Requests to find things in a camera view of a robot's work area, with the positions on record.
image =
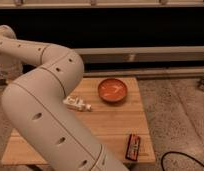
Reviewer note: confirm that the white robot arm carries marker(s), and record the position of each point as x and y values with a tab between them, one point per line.
41	76

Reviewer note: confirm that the orange ceramic bowl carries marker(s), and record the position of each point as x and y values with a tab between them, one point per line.
112	90

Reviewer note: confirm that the wooden board table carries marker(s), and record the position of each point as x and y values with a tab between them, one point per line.
113	124

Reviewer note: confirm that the red black rectangular packet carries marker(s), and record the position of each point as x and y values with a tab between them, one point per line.
133	147

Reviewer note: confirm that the grey metal rail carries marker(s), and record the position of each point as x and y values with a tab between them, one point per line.
141	54

